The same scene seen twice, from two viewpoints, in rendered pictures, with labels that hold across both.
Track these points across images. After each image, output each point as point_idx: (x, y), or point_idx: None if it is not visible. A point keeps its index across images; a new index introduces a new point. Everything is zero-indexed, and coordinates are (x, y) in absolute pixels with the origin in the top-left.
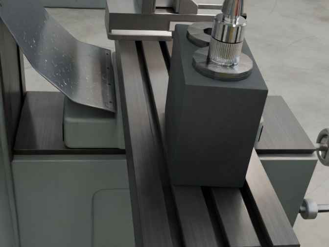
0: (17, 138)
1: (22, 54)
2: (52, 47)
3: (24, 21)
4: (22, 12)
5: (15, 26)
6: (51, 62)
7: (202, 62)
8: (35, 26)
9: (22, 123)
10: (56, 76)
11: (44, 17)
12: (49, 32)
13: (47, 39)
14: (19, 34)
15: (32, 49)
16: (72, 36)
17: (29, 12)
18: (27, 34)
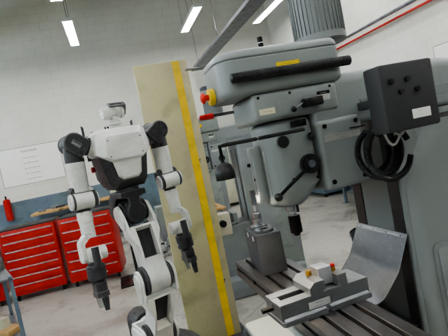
0: (379, 304)
1: (413, 295)
2: (367, 269)
3: (368, 245)
4: (371, 243)
5: (360, 238)
6: (356, 266)
7: (263, 223)
8: (374, 256)
9: (388, 309)
10: (349, 267)
11: (390, 269)
12: (379, 271)
13: (372, 267)
14: (359, 241)
15: (359, 253)
16: (386, 295)
17: (377, 249)
18: (363, 248)
